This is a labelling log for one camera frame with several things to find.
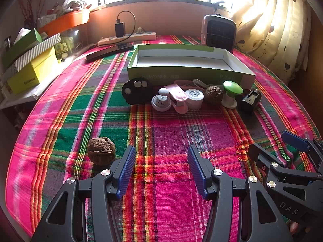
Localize red branch decoration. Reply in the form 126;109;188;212
18;0;53;28

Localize pink green plaid tablecloth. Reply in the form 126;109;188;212
5;34;323;242

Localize white tissue paper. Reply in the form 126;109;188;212
14;28;32;43

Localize orange tray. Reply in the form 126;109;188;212
38;10;90;37

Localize brown walnut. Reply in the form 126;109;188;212
87;137;116;166
204;86;224;109

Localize white cable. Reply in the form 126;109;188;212
192;78;210;89

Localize black charger cable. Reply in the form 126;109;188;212
116;11;137;46

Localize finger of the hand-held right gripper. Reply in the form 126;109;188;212
281;130;323;172
248;143;323;182

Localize beige power strip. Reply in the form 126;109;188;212
97;31;157;46

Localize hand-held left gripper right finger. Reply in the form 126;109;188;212
187;145;289;242

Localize person's right hand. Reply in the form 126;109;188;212
289;220;301;235

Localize white shelf board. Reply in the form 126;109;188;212
0;81;51;110

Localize black charger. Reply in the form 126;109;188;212
115;23;126;38

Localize grey desktop heater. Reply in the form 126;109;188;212
202;14;238;49

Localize green white cardboard box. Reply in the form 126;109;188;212
127;44;256;90

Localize black round lid white dots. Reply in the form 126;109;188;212
122;78;154;105

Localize black phone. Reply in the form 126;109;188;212
86;44;134;61

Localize white plastic bag pile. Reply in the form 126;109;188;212
47;0;92;14

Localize cream heart print curtain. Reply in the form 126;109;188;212
230;0;312;72

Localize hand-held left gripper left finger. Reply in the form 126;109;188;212
30;146;137;242

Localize white knob with ball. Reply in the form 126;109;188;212
151;88;172;112

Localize yellow cardboard box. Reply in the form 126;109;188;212
7;47;59;95

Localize white cylindrical cap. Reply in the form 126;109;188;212
184;88;204;110

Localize pink plastic case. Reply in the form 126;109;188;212
165;82;188;114

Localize striped cardboard box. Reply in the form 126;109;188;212
15;33;62;72

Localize green printed packet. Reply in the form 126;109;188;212
54;42;75;62

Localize black rectangular device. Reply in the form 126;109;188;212
237;88;263;115

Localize green top white spool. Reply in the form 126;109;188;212
222;81;244;109

